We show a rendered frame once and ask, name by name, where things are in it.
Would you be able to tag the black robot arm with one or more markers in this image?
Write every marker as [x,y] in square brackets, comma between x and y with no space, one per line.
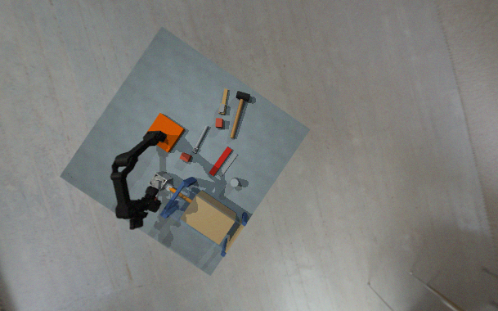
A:
[127,209]

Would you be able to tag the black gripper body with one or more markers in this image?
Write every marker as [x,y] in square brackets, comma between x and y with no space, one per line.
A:
[151,191]

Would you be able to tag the blue rectangular frame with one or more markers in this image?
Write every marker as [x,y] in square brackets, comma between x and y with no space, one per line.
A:
[174,195]

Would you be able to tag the black-headed mallet with wooden handle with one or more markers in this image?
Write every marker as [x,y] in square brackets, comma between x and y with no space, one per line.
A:
[243,97]

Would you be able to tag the red rectangular bar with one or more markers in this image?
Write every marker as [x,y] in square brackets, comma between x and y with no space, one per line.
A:
[220,161]

